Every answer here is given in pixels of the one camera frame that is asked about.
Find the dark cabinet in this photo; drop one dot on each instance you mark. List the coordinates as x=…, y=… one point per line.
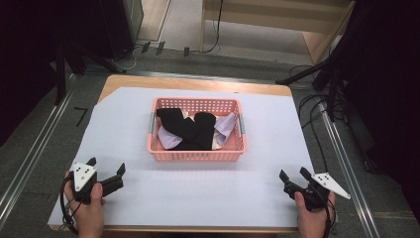
x=119, y=26

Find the lavender sock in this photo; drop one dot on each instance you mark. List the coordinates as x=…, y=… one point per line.
x=169, y=140
x=225, y=127

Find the light wooden shelf unit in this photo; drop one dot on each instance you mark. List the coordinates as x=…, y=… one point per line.
x=290, y=20

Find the person's left hand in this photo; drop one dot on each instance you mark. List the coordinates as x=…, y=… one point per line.
x=88, y=213

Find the metal floor rail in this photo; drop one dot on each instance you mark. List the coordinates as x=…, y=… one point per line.
x=350, y=172
x=29, y=158

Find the white table sheet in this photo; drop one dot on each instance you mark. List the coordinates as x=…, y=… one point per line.
x=132, y=132

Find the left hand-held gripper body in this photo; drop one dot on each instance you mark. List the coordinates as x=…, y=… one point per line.
x=83, y=177

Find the pink plastic basket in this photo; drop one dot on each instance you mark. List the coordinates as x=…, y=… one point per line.
x=194, y=154

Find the person's right hand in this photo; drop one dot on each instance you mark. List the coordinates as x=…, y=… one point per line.
x=310, y=219

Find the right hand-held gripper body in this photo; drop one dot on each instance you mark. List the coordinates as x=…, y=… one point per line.
x=318, y=190

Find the beige sock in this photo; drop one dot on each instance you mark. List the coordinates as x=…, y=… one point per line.
x=216, y=140

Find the wooden table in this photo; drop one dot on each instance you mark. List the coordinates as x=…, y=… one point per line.
x=185, y=82

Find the black metal stand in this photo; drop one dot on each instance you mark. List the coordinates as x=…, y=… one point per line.
x=62, y=66
x=327, y=72

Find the long black sock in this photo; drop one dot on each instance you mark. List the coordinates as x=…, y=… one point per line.
x=178, y=124

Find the short black sock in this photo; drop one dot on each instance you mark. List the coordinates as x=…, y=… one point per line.
x=206, y=129

